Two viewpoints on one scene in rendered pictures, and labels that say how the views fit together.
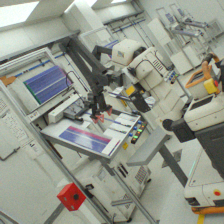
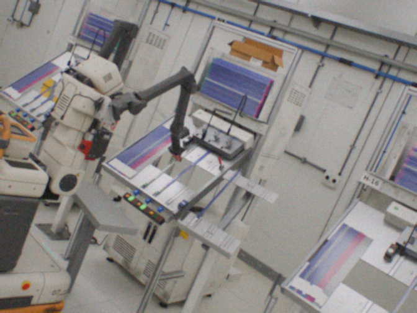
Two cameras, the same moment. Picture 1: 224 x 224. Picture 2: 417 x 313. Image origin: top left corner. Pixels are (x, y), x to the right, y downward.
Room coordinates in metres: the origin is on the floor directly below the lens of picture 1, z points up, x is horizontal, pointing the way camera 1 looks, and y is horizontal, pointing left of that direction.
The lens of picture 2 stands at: (2.14, -2.84, 1.51)
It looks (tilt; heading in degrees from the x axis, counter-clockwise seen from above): 8 degrees down; 86
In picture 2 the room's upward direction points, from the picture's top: 23 degrees clockwise
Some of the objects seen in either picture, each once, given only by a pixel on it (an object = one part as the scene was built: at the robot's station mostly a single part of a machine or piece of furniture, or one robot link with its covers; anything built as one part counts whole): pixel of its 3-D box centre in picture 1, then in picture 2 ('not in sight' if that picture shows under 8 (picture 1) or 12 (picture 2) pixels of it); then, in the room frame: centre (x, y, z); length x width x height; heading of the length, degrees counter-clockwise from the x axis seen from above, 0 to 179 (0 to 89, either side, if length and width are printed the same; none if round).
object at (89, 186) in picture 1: (98, 203); not in sight; (2.00, 0.62, 0.34); 0.13 x 0.07 x 0.42; 52
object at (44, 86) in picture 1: (46, 85); (237, 87); (2.39, 0.40, 1.52); 0.51 x 0.13 x 0.27; 142
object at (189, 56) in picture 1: (175, 39); not in sight; (6.35, -2.56, 0.95); 1.36 x 0.82 x 1.90; 52
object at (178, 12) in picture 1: (185, 30); not in sight; (7.47, -3.48, 0.95); 1.36 x 0.82 x 1.90; 52
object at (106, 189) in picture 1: (106, 182); (175, 241); (2.42, 0.53, 0.31); 0.70 x 0.65 x 0.62; 142
